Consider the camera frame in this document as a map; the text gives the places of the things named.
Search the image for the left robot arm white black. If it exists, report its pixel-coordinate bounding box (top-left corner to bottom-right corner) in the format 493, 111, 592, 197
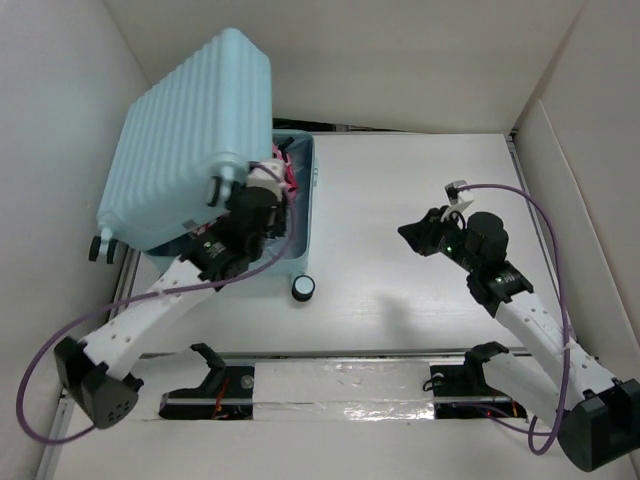
54, 182, 289, 429

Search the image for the light blue hardshell suitcase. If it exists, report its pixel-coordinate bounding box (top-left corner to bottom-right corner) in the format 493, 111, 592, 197
88, 28, 317, 302

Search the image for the pink camouflage garment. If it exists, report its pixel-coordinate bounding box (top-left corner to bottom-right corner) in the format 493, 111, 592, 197
189, 137, 299, 238

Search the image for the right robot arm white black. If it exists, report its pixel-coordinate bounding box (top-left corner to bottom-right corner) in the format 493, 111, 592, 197
398, 207, 639, 472

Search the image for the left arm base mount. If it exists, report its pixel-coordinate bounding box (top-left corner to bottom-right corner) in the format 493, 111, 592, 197
158, 343, 255, 421

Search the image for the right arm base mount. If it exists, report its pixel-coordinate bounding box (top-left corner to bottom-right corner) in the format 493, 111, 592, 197
422, 364, 528, 420

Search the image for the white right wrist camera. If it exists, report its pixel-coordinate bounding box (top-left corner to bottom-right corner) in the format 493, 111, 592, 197
441, 180, 474, 221

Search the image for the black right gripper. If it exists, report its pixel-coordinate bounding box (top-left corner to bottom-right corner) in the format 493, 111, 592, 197
396, 205, 480, 273

